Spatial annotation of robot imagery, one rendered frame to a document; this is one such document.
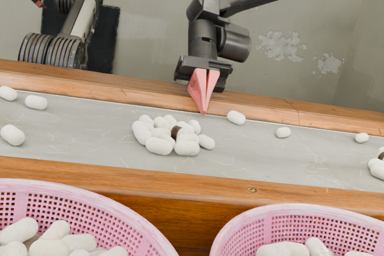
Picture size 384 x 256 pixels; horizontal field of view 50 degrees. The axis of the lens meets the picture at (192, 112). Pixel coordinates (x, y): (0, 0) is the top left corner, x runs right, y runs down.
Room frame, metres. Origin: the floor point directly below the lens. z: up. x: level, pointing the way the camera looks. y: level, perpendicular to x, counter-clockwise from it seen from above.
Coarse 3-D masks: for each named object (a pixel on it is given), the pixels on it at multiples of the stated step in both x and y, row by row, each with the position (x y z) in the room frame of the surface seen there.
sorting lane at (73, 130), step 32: (64, 96) 0.68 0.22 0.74; (0, 128) 0.50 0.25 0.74; (32, 128) 0.52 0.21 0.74; (64, 128) 0.54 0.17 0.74; (96, 128) 0.56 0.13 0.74; (128, 128) 0.59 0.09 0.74; (224, 128) 0.68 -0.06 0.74; (256, 128) 0.71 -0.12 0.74; (64, 160) 0.44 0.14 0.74; (96, 160) 0.46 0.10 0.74; (128, 160) 0.48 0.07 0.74; (160, 160) 0.50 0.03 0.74; (192, 160) 0.52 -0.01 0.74; (224, 160) 0.54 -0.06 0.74; (256, 160) 0.56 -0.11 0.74; (288, 160) 0.59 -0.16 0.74; (320, 160) 0.61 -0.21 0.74; (352, 160) 0.64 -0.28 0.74
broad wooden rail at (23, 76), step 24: (0, 72) 0.68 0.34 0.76; (24, 72) 0.70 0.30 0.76; (48, 72) 0.73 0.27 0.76; (72, 72) 0.76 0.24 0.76; (96, 72) 0.80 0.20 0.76; (72, 96) 0.69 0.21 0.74; (96, 96) 0.70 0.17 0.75; (120, 96) 0.71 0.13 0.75; (144, 96) 0.73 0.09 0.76; (168, 96) 0.74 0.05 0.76; (216, 96) 0.79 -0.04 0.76; (240, 96) 0.83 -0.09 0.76; (264, 96) 0.87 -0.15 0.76; (264, 120) 0.76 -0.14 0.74; (288, 120) 0.78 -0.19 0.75; (312, 120) 0.79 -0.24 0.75; (336, 120) 0.81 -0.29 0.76; (360, 120) 0.83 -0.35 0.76
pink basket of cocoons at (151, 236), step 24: (0, 192) 0.32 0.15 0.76; (24, 192) 0.33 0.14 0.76; (48, 192) 0.33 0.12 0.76; (72, 192) 0.33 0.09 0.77; (0, 216) 0.31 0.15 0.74; (24, 216) 0.32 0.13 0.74; (48, 216) 0.32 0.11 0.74; (72, 216) 0.32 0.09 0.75; (96, 216) 0.32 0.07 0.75; (120, 216) 0.31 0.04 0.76; (120, 240) 0.31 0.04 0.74; (144, 240) 0.29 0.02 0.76
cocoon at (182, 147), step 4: (176, 144) 0.52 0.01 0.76; (180, 144) 0.52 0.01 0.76; (184, 144) 0.52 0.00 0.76; (188, 144) 0.52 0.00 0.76; (192, 144) 0.53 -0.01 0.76; (196, 144) 0.53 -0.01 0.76; (176, 148) 0.52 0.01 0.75; (180, 148) 0.52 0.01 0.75; (184, 148) 0.52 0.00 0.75; (188, 148) 0.52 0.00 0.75; (192, 148) 0.52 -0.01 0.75; (196, 148) 0.53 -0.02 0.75; (176, 152) 0.52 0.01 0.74; (180, 152) 0.52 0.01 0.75; (184, 152) 0.52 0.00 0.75; (188, 152) 0.52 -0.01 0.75; (192, 152) 0.52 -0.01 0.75; (196, 152) 0.52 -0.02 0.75
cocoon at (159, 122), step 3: (159, 117) 0.61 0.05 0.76; (162, 117) 0.61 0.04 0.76; (156, 120) 0.60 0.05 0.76; (159, 120) 0.60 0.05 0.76; (162, 120) 0.60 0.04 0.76; (165, 120) 0.60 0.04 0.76; (156, 123) 0.60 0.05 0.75; (159, 123) 0.59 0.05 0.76; (162, 123) 0.59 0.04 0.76; (165, 123) 0.59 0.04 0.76; (168, 123) 0.59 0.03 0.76; (156, 126) 0.60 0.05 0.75; (159, 126) 0.59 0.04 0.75; (162, 126) 0.59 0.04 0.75; (165, 126) 0.59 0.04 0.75; (168, 126) 0.59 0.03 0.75
